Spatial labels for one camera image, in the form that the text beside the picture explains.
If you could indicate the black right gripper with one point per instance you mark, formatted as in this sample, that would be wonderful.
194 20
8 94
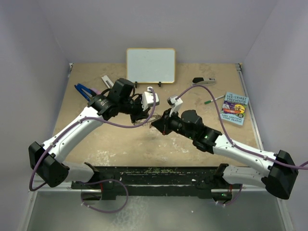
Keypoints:
163 124

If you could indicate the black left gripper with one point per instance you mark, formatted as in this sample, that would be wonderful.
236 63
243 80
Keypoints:
141 115

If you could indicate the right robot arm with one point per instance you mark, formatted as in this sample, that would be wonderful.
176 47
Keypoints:
273 171

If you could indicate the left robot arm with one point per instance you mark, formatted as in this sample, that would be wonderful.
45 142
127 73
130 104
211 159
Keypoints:
47 159

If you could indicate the pink eraser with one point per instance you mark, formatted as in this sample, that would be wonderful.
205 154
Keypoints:
97 91

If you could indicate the green whiteboard marker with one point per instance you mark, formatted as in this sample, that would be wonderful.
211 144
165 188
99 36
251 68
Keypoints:
215 99

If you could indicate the blue stapler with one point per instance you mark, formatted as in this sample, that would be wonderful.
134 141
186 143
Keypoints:
85 92

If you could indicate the small whiteboard on stand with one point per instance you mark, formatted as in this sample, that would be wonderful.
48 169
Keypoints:
151 65

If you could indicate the black and grey stapler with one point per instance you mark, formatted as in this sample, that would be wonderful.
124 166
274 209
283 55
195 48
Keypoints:
201 81

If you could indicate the blue treehouse book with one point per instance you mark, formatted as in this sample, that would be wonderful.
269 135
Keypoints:
234 108

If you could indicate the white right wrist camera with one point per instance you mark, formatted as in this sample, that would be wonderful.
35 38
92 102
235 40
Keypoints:
175 103

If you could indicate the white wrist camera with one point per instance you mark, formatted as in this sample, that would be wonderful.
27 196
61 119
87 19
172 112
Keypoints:
147 99
175 103

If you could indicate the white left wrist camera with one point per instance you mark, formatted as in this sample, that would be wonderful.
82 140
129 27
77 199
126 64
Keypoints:
147 99

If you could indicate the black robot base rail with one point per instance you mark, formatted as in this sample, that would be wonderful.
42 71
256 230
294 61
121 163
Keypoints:
201 182

